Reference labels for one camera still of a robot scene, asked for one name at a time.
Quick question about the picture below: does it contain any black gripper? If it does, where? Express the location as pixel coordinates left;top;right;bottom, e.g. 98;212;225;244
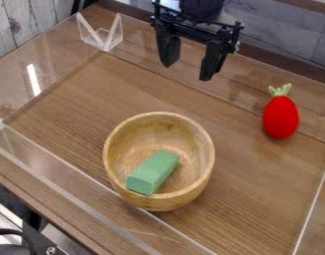
153;0;245;82

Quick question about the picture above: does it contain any brown wooden bowl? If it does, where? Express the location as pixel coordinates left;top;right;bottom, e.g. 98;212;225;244
103;112;214;211

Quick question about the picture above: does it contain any green foam stick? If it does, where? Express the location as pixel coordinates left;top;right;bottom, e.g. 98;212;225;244
126;150;179;195

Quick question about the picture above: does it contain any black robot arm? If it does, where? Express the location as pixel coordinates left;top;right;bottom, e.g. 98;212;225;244
151;0;245;81

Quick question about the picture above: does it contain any red toy strawberry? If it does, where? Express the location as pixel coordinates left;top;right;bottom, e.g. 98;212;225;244
262;84;300;139

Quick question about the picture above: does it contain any clear acrylic corner bracket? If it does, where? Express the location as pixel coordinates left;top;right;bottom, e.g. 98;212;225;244
76;13;124;52

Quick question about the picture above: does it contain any clear acrylic tray wall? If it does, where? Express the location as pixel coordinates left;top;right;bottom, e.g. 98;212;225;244
0;16;325;255

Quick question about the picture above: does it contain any black metal table mount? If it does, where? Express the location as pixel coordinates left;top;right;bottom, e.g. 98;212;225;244
22;222;63;255

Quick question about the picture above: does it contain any black cable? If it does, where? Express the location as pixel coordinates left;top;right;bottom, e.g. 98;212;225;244
0;228;34;255

